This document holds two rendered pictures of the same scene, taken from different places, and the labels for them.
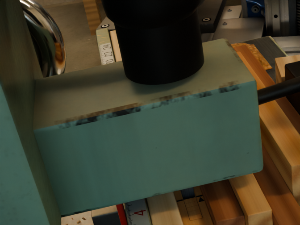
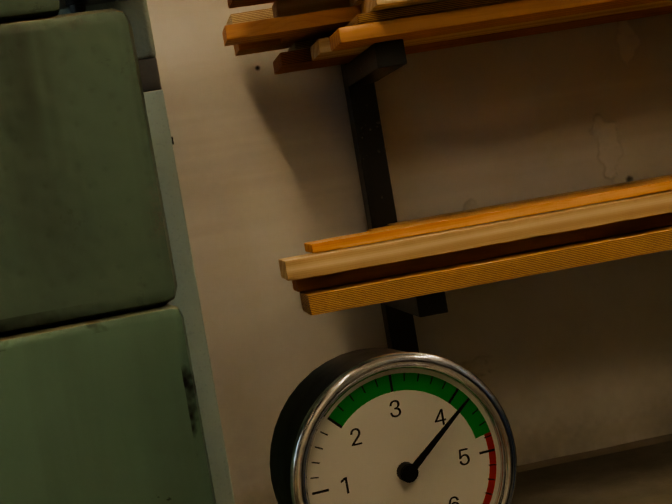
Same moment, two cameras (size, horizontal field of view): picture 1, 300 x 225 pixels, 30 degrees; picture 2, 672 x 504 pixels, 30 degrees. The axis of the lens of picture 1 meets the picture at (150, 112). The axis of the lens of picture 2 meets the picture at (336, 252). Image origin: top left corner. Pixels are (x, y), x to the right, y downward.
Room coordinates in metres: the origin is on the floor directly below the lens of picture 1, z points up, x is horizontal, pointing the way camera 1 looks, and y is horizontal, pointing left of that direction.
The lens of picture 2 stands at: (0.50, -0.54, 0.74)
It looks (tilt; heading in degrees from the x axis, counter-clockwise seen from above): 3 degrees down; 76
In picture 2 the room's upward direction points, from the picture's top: 10 degrees counter-clockwise
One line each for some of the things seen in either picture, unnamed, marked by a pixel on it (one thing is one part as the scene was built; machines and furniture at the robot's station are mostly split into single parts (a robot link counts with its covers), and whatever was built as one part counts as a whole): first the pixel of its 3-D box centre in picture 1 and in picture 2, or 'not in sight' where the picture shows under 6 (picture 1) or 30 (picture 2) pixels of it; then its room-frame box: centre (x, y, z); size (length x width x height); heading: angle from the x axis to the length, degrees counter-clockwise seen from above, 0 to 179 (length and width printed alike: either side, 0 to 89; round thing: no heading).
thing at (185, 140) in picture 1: (146, 132); not in sight; (0.32, 0.01, 0.99); 0.14 x 0.07 x 0.09; 93
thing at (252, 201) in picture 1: (228, 170); not in sight; (0.34, -0.05, 0.93); 0.17 x 0.02 x 0.06; 3
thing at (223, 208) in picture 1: (202, 167); not in sight; (0.36, -0.03, 0.93); 0.18 x 0.02 x 0.05; 3
